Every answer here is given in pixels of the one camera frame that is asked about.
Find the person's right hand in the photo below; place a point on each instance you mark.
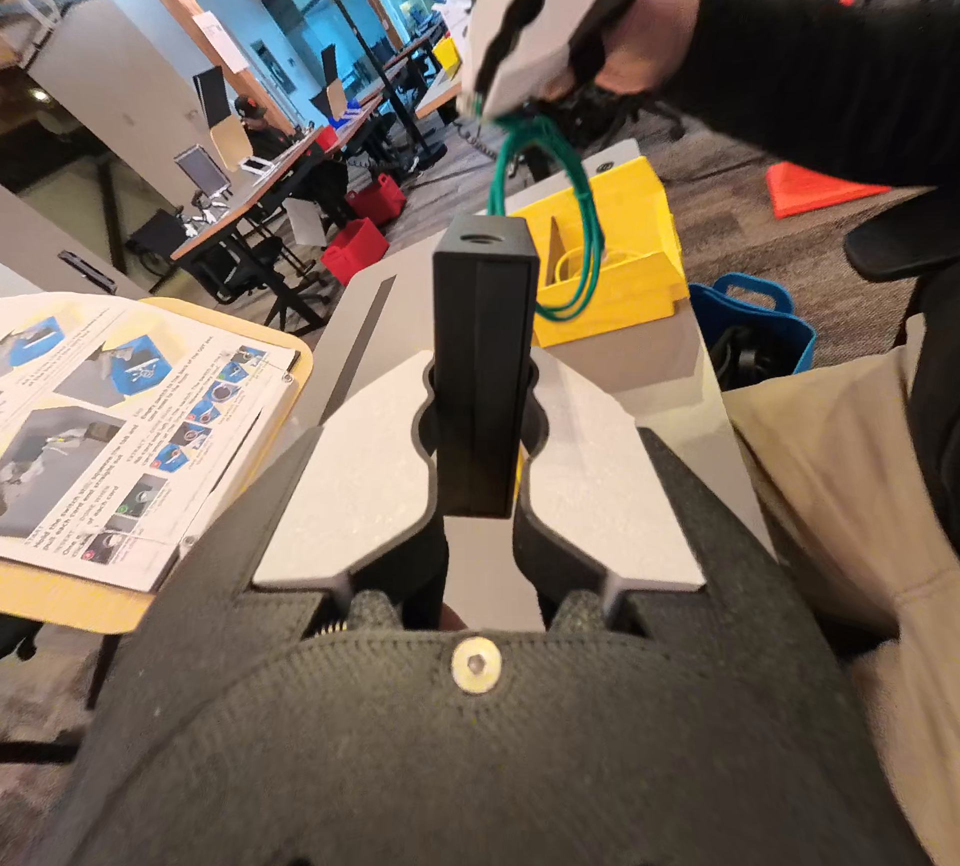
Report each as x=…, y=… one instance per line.
x=652, y=33

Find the black office chair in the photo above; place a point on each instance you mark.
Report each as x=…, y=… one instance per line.
x=247, y=281

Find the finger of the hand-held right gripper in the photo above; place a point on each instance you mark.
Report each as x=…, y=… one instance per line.
x=499, y=3
x=562, y=11

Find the printed instruction sheet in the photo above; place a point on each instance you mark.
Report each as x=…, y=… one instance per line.
x=127, y=446

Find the small wooden board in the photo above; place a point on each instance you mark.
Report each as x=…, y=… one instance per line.
x=231, y=144

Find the yellow plastic bin with divider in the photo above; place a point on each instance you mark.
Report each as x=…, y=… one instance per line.
x=630, y=206

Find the blue bag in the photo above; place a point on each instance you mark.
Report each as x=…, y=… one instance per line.
x=795, y=333

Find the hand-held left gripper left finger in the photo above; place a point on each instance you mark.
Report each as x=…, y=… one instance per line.
x=352, y=476

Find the black flat device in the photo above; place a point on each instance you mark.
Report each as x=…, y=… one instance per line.
x=86, y=272

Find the small yellow bin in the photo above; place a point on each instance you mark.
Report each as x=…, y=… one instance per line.
x=448, y=54

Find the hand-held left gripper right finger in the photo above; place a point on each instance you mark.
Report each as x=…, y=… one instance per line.
x=607, y=483

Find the red plastic bin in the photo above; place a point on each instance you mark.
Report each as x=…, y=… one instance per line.
x=375, y=198
x=356, y=255

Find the black network switch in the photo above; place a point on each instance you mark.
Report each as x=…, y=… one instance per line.
x=480, y=356

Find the wooden office desk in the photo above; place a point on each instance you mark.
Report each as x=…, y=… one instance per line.
x=262, y=191

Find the black chair armrest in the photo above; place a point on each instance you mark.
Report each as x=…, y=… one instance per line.
x=900, y=236

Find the white paper notice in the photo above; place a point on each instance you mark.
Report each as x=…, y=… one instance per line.
x=221, y=41

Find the black monitor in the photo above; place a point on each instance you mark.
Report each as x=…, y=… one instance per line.
x=211, y=93

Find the person's right forearm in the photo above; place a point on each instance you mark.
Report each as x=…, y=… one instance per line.
x=810, y=78

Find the person's beige pants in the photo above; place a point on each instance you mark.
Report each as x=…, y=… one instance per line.
x=840, y=491

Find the grey tilted monitor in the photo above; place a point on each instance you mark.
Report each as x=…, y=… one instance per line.
x=201, y=168

